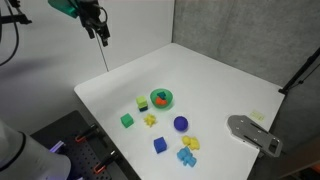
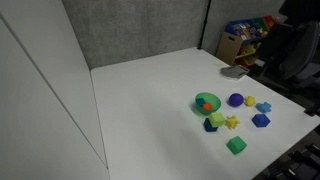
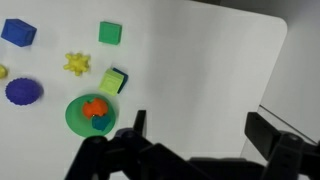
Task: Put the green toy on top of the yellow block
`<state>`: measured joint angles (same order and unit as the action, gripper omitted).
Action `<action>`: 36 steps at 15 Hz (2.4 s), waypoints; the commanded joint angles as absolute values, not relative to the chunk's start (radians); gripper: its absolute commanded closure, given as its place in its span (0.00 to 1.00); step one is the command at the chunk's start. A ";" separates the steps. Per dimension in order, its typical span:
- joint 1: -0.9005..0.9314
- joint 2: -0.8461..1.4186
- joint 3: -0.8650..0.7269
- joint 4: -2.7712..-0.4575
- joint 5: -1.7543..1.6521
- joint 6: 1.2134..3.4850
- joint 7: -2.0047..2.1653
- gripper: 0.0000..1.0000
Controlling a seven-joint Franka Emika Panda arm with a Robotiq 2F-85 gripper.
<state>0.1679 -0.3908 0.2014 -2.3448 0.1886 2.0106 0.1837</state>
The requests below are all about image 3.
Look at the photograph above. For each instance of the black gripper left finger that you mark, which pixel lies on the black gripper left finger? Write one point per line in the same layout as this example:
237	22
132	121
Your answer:
100	156

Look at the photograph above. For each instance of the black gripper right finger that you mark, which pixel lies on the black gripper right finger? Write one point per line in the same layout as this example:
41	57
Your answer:
286	153

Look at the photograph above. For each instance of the teal green rubber toy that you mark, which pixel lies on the teal green rubber toy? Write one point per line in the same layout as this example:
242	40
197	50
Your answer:
100	122

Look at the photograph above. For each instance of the orange rubber toy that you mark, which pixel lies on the orange rubber toy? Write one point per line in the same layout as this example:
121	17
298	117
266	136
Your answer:
94	107

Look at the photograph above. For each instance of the yellow-green cube block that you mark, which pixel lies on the yellow-green cube block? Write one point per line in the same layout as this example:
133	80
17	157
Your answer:
111	82

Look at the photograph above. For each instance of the dark blue small block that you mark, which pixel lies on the dark blue small block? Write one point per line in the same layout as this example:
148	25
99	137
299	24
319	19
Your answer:
124	80

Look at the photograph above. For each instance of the yellow spiky toy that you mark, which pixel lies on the yellow spiky toy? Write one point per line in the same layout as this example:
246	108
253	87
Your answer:
77	63

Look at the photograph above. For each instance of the green cube block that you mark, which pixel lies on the green cube block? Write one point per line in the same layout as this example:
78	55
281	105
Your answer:
110	32

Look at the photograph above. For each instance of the small yellow rounded toy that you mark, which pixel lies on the small yellow rounded toy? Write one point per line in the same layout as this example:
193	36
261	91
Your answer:
2	71

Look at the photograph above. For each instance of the blue hexagon block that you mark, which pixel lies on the blue hexagon block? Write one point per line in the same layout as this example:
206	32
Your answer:
18	32

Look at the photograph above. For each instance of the green round plate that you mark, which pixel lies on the green round plate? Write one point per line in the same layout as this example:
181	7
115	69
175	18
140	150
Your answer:
76	117

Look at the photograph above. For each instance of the purple round ridged disc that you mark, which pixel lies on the purple round ridged disc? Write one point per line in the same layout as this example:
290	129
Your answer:
22	91

